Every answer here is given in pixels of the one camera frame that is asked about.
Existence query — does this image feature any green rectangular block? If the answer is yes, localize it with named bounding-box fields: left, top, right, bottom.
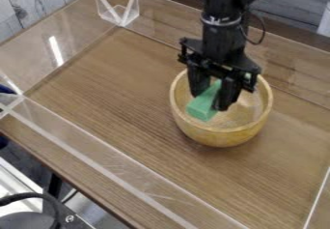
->
left=184, top=78, right=228, bottom=122

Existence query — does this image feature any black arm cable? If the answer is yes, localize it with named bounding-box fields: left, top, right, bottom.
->
left=238, top=9, right=268, bottom=46

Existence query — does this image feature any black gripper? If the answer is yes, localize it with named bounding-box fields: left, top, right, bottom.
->
left=178, top=15, right=260, bottom=111

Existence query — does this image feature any black table leg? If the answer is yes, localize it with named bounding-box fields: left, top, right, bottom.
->
left=48, top=174, right=63, bottom=198

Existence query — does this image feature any clear acrylic enclosure wall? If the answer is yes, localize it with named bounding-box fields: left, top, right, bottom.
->
left=0, top=0, right=330, bottom=229

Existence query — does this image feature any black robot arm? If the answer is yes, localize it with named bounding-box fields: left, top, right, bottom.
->
left=178, top=0, right=262, bottom=111

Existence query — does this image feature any blue object left edge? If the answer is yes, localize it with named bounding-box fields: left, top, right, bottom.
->
left=0, top=84, right=16, bottom=95

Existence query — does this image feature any black cable bottom left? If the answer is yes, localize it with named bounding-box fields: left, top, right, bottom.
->
left=0, top=192, right=61, bottom=229

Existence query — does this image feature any brown wooden bowl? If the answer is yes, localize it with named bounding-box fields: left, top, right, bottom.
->
left=168, top=71, right=274, bottom=148

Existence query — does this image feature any black metal bracket with screw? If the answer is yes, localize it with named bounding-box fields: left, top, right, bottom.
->
left=41, top=195, right=95, bottom=229

